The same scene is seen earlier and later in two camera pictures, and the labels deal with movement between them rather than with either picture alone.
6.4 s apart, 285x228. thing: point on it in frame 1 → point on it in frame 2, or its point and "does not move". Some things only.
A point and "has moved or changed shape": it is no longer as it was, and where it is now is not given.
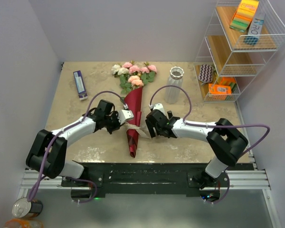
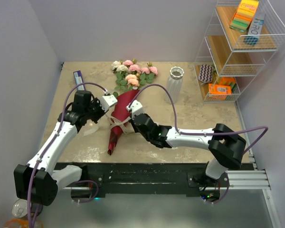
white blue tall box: [253, 37] does not move
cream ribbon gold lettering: [128, 126] has moved or changed shape
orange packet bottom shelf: [218, 92] does not move
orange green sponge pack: [229, 81] does not move
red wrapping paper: [133, 100] → [119, 108]
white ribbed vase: [172, 94] does not move
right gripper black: [150, 128] → [131, 121]
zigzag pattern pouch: [206, 73] does not move
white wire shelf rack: [242, 36] does not move
